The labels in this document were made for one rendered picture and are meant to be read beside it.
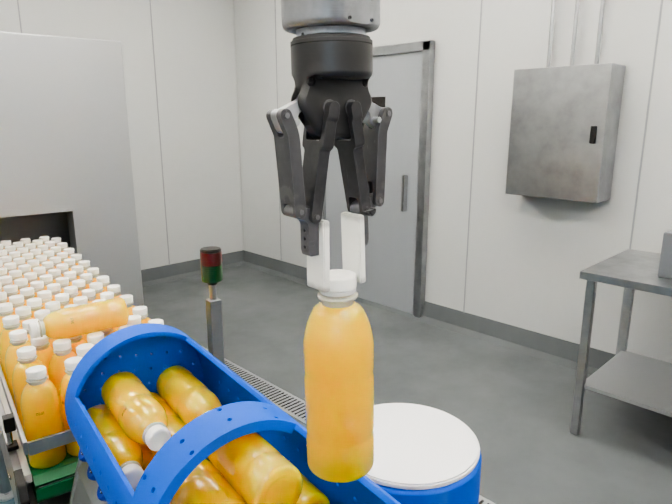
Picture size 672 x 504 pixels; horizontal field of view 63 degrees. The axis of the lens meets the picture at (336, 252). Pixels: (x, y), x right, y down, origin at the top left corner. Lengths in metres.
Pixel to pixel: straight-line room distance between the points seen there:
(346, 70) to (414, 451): 0.76
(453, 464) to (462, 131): 3.46
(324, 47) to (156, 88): 5.40
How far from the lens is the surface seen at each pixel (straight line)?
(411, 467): 1.04
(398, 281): 4.77
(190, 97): 6.05
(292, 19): 0.51
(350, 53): 0.50
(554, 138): 3.72
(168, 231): 5.98
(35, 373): 1.33
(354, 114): 0.52
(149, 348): 1.19
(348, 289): 0.54
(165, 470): 0.79
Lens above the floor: 1.63
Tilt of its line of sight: 13 degrees down
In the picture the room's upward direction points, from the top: straight up
